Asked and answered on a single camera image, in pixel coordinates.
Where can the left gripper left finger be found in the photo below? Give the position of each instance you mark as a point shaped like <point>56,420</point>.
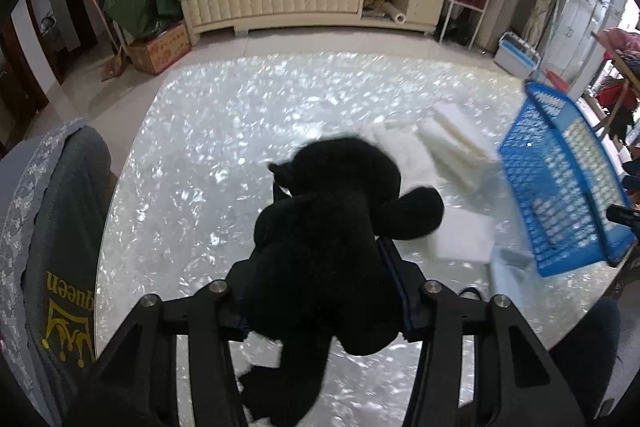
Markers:
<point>213,324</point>

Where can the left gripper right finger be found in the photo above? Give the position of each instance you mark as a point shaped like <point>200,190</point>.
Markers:
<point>430,314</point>

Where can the black hair band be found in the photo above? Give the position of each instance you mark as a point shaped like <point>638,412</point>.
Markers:
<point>472,293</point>

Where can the white sponge block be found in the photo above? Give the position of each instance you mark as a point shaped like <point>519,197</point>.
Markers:
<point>463,235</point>

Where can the black plush toy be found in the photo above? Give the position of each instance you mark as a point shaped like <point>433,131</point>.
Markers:
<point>315,272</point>

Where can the blue plastic basket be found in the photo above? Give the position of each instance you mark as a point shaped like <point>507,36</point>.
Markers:
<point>563,182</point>

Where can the white fluffy cloth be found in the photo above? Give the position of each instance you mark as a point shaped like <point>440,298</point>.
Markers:
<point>414,161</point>

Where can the white folded towel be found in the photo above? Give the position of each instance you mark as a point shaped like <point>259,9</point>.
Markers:
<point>455,141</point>

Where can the grey chair with lace cover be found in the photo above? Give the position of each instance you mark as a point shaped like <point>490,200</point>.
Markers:
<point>55,193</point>

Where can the white blue storage box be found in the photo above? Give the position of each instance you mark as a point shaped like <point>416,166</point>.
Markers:
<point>516,56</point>

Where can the white paper roll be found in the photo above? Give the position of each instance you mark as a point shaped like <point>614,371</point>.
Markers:
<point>393,13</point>

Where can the cream tv cabinet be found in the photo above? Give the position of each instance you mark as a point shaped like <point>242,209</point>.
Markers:
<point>243,16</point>

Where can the pile of clothes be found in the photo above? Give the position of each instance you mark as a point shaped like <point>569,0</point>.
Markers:
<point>625,43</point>

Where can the broom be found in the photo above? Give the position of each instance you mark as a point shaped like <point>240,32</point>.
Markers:
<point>116,65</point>

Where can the cardboard box on floor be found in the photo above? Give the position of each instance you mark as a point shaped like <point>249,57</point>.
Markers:
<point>156,55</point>

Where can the green bag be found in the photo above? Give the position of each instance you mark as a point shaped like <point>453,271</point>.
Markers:
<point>144,19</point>

